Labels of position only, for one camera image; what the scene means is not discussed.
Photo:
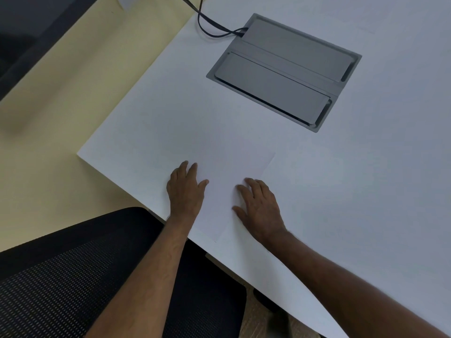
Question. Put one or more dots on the person's right middle finger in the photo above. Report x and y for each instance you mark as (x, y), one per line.
(254, 186)

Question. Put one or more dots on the person's left hand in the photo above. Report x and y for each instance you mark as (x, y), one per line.
(183, 197)

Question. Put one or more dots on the black mesh office chair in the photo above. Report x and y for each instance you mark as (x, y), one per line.
(53, 278)

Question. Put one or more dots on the person's left middle finger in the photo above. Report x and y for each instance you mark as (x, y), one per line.
(183, 168)

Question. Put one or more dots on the white paper sheet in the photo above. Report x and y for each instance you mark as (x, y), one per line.
(225, 175)

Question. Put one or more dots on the person's left thumb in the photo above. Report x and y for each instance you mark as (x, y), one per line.
(203, 184)

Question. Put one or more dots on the person's right forearm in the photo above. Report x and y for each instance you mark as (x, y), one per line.
(345, 288)

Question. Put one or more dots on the person's right hand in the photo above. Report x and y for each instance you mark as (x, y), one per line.
(262, 214)

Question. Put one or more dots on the person's left forearm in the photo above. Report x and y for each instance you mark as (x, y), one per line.
(151, 274)

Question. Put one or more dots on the dark grey cabinet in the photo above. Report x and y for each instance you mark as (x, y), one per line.
(31, 35)

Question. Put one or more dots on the person's right thumb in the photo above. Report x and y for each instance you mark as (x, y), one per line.
(239, 213)

